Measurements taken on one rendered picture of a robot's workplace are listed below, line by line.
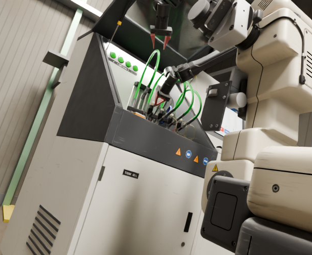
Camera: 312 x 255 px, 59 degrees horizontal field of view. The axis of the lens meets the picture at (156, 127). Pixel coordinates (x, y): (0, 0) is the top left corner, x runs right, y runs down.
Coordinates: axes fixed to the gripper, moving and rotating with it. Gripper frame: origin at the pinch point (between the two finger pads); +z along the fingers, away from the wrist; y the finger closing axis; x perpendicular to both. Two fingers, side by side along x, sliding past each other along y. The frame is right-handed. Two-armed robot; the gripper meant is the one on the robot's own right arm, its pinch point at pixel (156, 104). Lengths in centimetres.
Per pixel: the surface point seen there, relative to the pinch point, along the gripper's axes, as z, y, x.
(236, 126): 8, 30, -79
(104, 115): -1.2, -30.2, 30.7
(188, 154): 4.6, -29.6, -16.9
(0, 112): 151, 138, 94
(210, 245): 41, -53, -50
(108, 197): 19, -56, 20
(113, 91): -9.3, -22.2, 29.7
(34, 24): 71, 214, 95
